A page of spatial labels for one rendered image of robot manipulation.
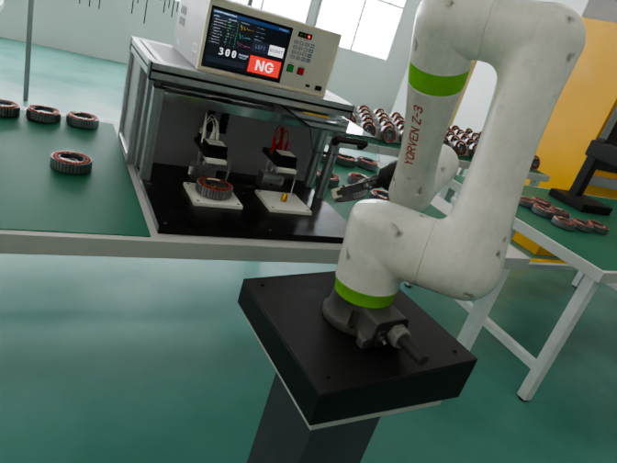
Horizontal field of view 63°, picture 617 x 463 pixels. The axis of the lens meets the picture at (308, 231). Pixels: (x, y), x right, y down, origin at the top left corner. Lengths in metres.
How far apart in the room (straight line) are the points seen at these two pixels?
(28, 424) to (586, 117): 4.36
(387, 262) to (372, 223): 0.08
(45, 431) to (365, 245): 1.25
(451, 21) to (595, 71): 3.98
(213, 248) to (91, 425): 0.78
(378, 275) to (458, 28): 0.45
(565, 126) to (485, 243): 4.04
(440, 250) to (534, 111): 0.28
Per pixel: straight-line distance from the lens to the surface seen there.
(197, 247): 1.33
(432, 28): 0.96
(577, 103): 4.89
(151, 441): 1.82
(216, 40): 1.58
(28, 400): 1.93
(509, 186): 0.91
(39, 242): 1.28
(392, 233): 0.89
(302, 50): 1.67
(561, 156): 4.87
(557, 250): 2.49
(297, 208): 1.62
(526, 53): 0.94
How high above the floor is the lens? 1.35
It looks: 23 degrees down
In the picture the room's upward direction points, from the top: 17 degrees clockwise
